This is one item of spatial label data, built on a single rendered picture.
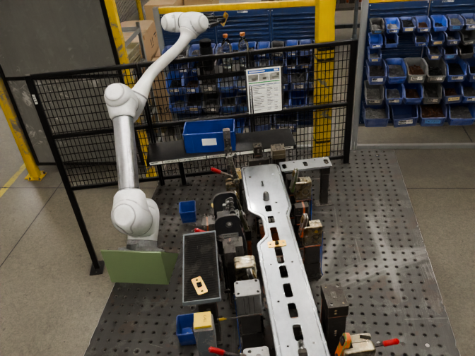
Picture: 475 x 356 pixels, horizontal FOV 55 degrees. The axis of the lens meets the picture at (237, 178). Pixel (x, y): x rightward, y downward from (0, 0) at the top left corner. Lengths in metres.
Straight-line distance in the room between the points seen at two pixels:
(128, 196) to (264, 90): 1.08
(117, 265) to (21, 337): 1.22
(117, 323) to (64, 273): 1.48
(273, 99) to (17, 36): 2.33
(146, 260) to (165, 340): 0.39
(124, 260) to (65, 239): 1.72
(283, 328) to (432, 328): 0.75
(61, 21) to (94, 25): 0.26
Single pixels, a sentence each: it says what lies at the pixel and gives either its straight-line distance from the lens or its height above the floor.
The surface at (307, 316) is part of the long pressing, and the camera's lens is 1.83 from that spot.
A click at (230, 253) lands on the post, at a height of 1.09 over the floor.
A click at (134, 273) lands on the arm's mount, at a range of 2.40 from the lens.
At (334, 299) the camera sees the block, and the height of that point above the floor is 1.03.
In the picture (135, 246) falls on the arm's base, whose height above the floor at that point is 0.90.
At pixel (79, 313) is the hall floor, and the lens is 3.41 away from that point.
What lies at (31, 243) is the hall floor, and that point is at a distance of 4.14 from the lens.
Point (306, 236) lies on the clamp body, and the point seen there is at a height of 0.99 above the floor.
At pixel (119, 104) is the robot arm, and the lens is 2.32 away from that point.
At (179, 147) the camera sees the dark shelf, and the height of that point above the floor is 1.03.
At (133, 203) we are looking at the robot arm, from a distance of 2.17.
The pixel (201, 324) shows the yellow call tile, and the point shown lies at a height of 1.16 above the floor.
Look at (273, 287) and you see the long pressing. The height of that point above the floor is 1.00.
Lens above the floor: 2.44
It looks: 35 degrees down
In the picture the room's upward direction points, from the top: 6 degrees counter-clockwise
